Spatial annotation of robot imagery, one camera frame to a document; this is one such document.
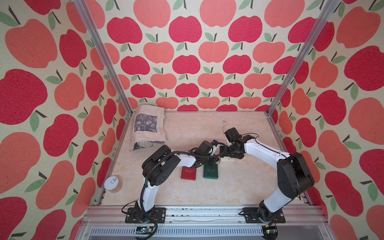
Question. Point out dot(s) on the folded beige patterned cloth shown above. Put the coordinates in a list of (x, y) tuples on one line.
[(147, 127)]

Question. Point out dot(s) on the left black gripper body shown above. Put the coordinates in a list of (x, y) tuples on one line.
[(209, 159)]

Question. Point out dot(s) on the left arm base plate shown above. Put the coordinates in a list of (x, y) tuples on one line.
[(136, 216)]

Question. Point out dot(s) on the white round object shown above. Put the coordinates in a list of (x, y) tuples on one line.
[(113, 184)]

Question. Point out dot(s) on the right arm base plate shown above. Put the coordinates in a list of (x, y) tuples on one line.
[(262, 216)]

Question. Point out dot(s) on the cream lift-off box lid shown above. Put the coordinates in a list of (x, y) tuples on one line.
[(227, 159)]

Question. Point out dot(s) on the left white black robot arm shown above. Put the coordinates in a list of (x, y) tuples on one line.
[(159, 166)]

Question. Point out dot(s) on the right aluminium frame post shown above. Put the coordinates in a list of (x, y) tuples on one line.
[(319, 25)]

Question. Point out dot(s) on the aluminium frame post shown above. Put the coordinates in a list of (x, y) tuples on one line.
[(103, 53), (319, 25)]

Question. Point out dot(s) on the left aluminium frame post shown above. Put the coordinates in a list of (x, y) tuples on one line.
[(103, 53)]

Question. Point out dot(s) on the red jewelry box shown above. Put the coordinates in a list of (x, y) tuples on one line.
[(189, 174)]

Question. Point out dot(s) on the green jewelry box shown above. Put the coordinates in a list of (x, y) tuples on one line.
[(211, 172)]

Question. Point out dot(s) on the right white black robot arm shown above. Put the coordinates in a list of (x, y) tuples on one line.
[(293, 174)]

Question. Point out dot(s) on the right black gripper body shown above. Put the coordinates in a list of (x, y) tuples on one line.
[(230, 152)]

